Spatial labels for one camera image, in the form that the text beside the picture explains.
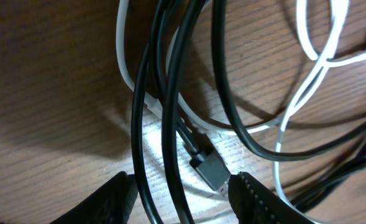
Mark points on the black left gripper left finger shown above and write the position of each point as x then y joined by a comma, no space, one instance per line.
112,203

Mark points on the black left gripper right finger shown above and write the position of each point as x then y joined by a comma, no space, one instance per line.
254,203

